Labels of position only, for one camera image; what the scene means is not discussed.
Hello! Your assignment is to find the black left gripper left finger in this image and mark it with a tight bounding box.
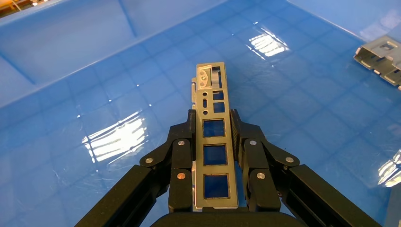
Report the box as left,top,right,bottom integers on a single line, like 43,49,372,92
74,109,197,227

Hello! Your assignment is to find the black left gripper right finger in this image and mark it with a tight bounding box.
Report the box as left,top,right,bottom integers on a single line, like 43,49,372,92
230,109,382,227

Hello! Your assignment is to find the blue plastic bin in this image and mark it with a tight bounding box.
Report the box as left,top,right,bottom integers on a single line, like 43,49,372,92
0,0,401,227

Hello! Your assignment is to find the silver slotted metal strip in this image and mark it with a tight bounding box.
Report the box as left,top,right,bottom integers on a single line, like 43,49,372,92
353,35,401,91

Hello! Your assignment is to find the silver bracket with square holes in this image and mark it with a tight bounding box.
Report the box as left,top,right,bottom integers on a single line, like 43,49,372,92
191,61,239,210

